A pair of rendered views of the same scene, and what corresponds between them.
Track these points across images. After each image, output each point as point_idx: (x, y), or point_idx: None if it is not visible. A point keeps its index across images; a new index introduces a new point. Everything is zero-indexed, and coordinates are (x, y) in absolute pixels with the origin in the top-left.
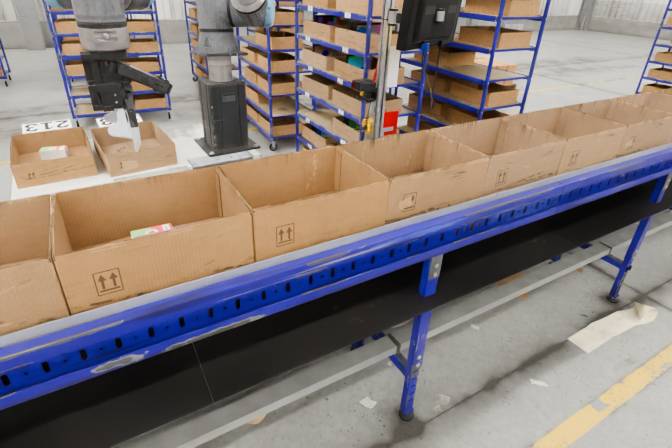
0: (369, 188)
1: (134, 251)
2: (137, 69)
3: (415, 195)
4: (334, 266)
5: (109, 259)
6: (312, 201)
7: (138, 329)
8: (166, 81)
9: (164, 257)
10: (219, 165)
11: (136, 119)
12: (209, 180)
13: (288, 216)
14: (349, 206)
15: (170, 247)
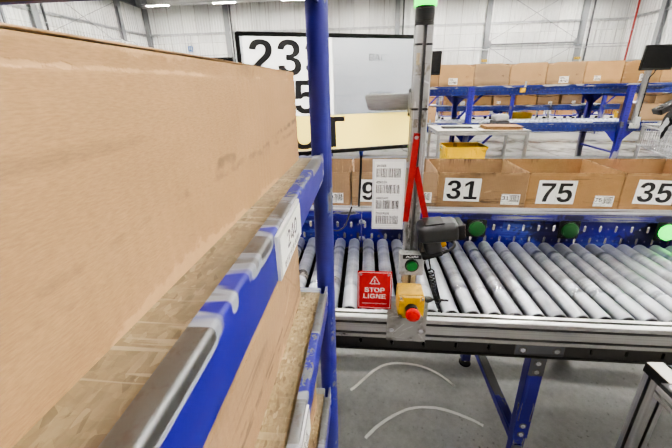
0: (516, 160)
1: (635, 164)
2: (671, 99)
3: (482, 171)
4: None
5: (645, 165)
6: (551, 160)
7: None
8: (656, 107)
9: (622, 170)
10: (624, 173)
11: (662, 121)
12: (630, 182)
13: (563, 165)
14: (527, 168)
15: (620, 166)
